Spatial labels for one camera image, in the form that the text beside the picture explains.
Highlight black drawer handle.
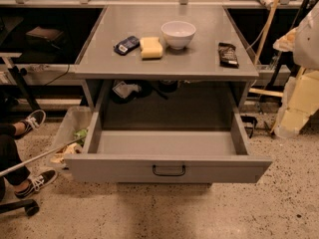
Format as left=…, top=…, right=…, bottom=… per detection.
left=153, top=165, right=186, bottom=177

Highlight blue snack bar wrapper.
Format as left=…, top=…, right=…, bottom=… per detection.
left=114, top=36, right=140, bottom=56

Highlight person leg black trousers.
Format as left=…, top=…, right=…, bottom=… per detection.
left=0, top=121, right=30, bottom=199

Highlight clear plastic trash bin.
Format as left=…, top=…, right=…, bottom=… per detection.
left=47, top=107, right=92, bottom=169

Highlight black chair base caster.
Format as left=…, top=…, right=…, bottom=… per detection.
left=0, top=199, right=40, bottom=216

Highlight long grey metal rod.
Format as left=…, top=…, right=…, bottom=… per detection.
left=0, top=136, right=86, bottom=177

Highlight black white sneaker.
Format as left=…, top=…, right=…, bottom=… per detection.
left=14, top=110, right=46, bottom=139
left=14, top=169, right=58, bottom=199

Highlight upper black white sneaker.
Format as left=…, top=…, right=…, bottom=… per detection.
left=14, top=110, right=46, bottom=139

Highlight dark chocolate rxbar wrapper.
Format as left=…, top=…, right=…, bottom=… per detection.
left=218, top=43, right=239, bottom=68

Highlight grey open top drawer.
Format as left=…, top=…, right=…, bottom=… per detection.
left=66, top=103, right=272, bottom=183

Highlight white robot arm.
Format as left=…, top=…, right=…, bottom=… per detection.
left=273, top=3, right=319, bottom=70

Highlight lower black white sneaker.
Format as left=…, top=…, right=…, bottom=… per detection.
left=14, top=169, right=58, bottom=199

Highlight white ceramic bowl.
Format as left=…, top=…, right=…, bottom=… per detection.
left=161, top=21, right=196, bottom=50

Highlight yellow sponge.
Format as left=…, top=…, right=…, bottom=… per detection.
left=140, top=37, right=162, bottom=59

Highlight grey metal cabinet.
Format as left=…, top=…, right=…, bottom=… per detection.
left=76, top=4, right=258, bottom=126

